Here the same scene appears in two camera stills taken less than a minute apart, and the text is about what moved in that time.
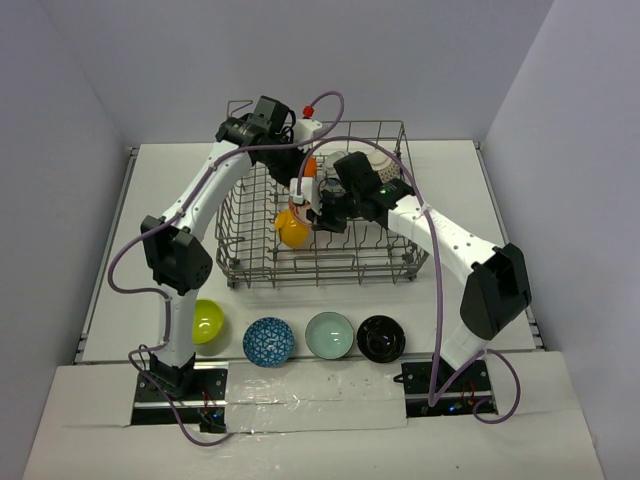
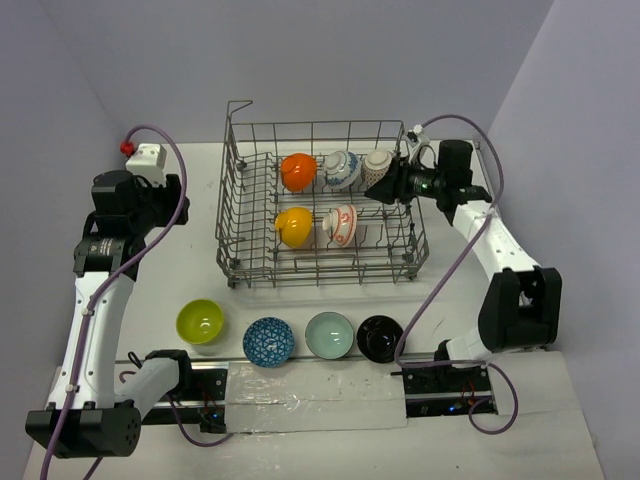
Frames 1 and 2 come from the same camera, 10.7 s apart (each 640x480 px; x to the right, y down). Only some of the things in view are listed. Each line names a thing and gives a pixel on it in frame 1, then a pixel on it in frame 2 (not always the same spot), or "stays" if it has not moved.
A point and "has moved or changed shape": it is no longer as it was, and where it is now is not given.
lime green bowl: [208, 322] stays
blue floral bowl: [332, 176] stays
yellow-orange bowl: [293, 234] stays
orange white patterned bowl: [300, 211] has moved or changed shape
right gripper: [325, 221] to [395, 184]
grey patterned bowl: [387, 168] stays
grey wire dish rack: [250, 253] stays
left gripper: [282, 167] to [175, 198]
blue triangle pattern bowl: [268, 342] stays
